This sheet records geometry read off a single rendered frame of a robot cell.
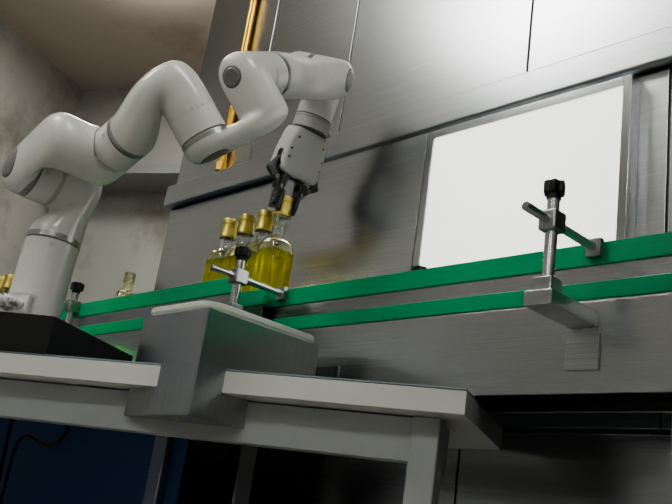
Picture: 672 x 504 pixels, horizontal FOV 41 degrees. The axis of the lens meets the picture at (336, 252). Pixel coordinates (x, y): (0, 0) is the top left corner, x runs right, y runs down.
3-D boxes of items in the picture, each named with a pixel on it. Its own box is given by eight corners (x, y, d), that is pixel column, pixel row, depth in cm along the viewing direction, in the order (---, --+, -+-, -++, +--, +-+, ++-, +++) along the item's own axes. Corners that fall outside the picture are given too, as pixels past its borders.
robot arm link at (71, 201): (93, 252, 160) (116, 171, 165) (25, 225, 152) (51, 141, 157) (68, 258, 167) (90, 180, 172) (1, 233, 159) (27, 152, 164)
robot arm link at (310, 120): (319, 128, 190) (315, 141, 190) (289, 111, 184) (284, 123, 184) (342, 129, 184) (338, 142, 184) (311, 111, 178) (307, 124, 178)
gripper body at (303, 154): (316, 137, 190) (299, 186, 188) (281, 117, 183) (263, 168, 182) (339, 138, 184) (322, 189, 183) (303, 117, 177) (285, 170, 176)
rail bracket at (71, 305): (74, 341, 198) (87, 283, 202) (43, 332, 193) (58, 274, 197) (65, 342, 201) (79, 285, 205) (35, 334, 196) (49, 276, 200)
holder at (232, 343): (336, 401, 144) (343, 354, 146) (199, 360, 126) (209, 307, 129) (267, 402, 156) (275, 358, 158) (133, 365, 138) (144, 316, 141)
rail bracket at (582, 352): (606, 373, 113) (614, 208, 120) (531, 339, 103) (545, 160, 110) (573, 374, 117) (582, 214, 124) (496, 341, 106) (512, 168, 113)
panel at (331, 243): (633, 278, 137) (641, 81, 147) (623, 272, 135) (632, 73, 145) (258, 321, 200) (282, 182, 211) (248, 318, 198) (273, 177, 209)
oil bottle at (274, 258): (280, 345, 172) (297, 241, 179) (258, 338, 169) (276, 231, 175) (261, 347, 176) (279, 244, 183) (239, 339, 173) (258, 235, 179)
